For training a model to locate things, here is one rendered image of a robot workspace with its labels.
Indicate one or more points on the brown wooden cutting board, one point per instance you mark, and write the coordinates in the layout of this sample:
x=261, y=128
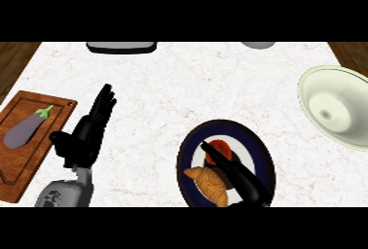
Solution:
x=29, y=142

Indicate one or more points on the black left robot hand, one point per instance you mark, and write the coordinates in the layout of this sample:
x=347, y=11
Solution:
x=85, y=136

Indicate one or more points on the grey round object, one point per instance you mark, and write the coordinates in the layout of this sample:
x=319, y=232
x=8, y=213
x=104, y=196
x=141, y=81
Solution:
x=260, y=44

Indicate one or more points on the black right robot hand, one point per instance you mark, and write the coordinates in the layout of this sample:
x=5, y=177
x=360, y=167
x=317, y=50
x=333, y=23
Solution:
x=240, y=175

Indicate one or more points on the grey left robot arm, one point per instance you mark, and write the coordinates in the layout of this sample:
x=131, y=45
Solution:
x=67, y=191

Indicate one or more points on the pale green bowl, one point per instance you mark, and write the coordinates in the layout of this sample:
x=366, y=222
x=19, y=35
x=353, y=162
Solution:
x=336, y=107

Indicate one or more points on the dark grey flat appliance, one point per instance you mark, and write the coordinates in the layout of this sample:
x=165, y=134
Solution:
x=122, y=47

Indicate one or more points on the purple eggplant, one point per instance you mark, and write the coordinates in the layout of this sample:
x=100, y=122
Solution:
x=25, y=129

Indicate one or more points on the dark blue and white plate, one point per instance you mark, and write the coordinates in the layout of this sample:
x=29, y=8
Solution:
x=261, y=155

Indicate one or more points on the golden brown croissant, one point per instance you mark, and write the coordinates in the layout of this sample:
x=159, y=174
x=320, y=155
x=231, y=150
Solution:
x=211, y=184

